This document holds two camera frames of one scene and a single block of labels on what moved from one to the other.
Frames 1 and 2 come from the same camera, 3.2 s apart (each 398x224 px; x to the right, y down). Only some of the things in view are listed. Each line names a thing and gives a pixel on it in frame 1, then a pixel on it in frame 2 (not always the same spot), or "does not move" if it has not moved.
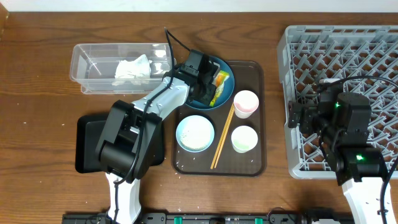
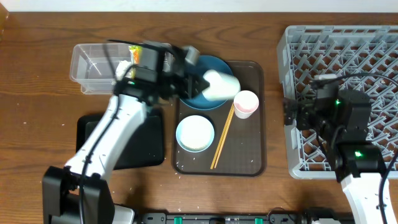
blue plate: (226, 90) does not move
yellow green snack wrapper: (221, 77) -> (136, 56)
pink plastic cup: (245, 102) does not move
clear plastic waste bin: (120, 68) does not move
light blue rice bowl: (194, 133) does not move
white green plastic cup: (244, 139) -> (221, 86)
